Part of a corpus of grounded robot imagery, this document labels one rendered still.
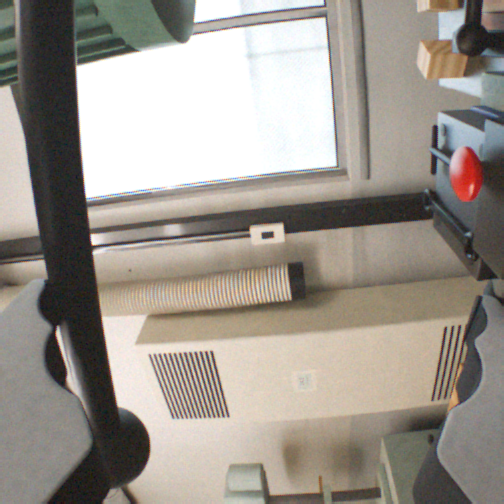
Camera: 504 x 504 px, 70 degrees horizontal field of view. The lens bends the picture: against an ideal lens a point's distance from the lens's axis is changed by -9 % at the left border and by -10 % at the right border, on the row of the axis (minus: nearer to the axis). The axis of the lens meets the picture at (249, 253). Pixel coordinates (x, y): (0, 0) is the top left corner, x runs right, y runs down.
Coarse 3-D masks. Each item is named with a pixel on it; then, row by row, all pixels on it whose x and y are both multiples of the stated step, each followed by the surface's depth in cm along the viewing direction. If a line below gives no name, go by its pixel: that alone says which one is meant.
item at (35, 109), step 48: (48, 0) 7; (48, 48) 8; (48, 96) 8; (48, 144) 9; (48, 192) 9; (48, 240) 10; (96, 288) 11; (96, 336) 12; (96, 384) 12; (96, 432) 14; (144, 432) 15
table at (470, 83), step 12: (444, 12) 41; (456, 12) 38; (444, 24) 42; (456, 24) 39; (444, 36) 43; (468, 60) 38; (480, 60) 36; (492, 60) 33; (468, 72) 39; (480, 72) 36; (444, 84) 46; (456, 84) 42; (468, 84) 39; (480, 84) 37; (480, 96) 37
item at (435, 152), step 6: (432, 126) 27; (432, 132) 27; (432, 138) 27; (432, 144) 27; (432, 150) 27; (438, 150) 27; (432, 156) 28; (438, 156) 26; (444, 156) 25; (450, 156) 25; (432, 162) 28; (444, 162) 26; (450, 162) 24; (432, 168) 28; (432, 174) 28
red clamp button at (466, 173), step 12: (456, 156) 20; (468, 156) 19; (456, 168) 20; (468, 168) 19; (480, 168) 19; (456, 180) 20; (468, 180) 19; (480, 180) 19; (456, 192) 21; (468, 192) 19
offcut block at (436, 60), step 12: (420, 48) 41; (432, 48) 39; (444, 48) 39; (420, 60) 41; (432, 60) 39; (444, 60) 39; (456, 60) 39; (432, 72) 40; (444, 72) 40; (456, 72) 40
